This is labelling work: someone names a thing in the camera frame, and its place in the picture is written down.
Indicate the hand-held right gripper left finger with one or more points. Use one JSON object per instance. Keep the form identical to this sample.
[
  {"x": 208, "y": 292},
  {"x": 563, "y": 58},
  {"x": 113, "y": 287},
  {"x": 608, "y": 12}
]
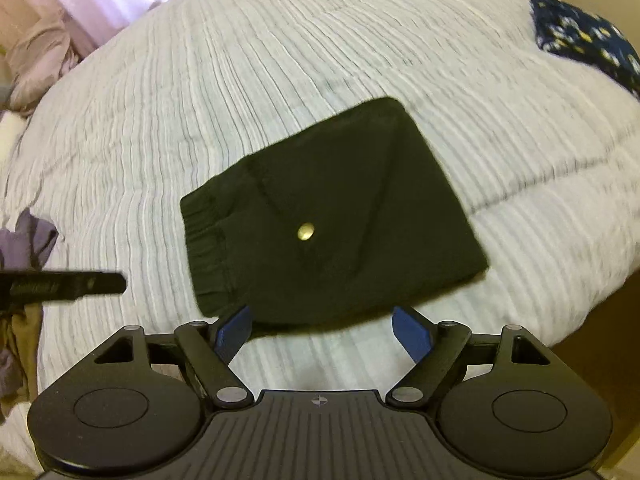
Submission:
[{"x": 234, "y": 332}]

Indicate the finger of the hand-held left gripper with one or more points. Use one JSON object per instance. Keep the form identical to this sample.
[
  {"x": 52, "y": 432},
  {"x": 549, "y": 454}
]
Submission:
[{"x": 100, "y": 283}]

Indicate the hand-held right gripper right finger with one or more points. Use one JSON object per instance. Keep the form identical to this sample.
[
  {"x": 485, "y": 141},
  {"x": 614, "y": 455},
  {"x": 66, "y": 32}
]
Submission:
[{"x": 411, "y": 332}]

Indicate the dark olive pants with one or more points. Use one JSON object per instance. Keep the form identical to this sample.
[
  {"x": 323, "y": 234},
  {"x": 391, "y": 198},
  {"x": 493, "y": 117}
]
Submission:
[{"x": 325, "y": 185}]

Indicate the brown cloth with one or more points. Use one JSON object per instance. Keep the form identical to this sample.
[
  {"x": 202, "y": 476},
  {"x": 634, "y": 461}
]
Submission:
[{"x": 25, "y": 330}]

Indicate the purple cloth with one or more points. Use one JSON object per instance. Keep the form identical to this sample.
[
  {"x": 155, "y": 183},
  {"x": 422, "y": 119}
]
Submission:
[{"x": 27, "y": 242}]

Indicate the beige pink cloth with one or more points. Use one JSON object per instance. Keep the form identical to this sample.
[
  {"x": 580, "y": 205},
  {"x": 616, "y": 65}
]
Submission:
[{"x": 40, "y": 60}]

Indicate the white striped bedspread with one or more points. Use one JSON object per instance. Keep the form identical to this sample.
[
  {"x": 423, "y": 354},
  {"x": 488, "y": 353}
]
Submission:
[{"x": 250, "y": 60}]

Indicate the blue floral cloth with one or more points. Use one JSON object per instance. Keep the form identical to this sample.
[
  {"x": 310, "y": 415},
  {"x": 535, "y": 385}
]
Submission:
[{"x": 585, "y": 35}]

